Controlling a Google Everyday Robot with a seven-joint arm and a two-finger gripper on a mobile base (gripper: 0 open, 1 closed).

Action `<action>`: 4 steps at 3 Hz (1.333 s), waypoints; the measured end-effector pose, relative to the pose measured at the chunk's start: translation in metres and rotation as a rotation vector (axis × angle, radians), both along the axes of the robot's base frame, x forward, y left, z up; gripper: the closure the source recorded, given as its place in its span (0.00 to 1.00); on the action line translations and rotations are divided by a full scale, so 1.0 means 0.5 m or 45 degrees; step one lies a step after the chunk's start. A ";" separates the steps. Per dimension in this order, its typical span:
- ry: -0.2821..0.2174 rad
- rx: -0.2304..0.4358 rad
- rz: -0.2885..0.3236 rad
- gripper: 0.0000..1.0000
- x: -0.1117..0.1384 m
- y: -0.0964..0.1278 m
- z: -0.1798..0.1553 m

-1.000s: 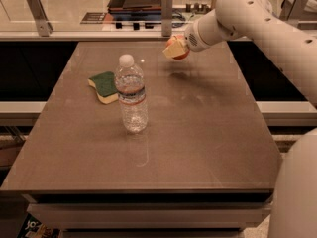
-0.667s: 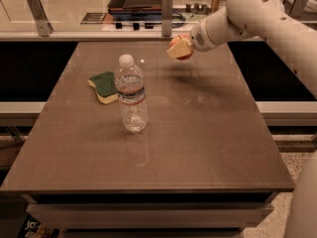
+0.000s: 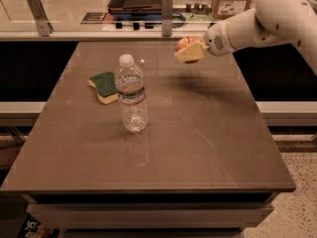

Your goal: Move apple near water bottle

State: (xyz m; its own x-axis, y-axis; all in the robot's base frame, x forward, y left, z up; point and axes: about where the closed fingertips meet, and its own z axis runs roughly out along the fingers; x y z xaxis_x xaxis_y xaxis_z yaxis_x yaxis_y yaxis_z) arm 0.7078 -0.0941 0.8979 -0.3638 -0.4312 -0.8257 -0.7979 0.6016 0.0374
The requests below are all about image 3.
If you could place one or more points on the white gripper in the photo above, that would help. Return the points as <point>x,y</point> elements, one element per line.
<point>215,41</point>

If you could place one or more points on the red apple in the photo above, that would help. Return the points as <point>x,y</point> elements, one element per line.
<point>185,51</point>

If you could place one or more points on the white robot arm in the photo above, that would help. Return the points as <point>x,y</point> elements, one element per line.
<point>269,23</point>

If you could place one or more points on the clear plastic water bottle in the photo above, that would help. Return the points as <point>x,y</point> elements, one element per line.
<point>130,85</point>

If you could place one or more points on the dark tray stack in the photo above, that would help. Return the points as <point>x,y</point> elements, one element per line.
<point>138,0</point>

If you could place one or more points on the green and yellow sponge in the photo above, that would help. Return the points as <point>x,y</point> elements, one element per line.
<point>104,85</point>

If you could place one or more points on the grey table drawer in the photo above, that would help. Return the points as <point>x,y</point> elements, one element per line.
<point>145,216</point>

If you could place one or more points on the printed bag under table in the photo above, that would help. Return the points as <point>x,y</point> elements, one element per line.
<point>33,228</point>

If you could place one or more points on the middle metal glass bracket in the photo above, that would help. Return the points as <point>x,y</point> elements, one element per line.
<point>166,18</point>

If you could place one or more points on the metal glass bracket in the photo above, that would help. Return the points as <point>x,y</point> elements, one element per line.
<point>166,18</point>
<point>43,24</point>

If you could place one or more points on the left metal glass bracket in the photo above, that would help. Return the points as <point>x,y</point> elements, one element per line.
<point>43,24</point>

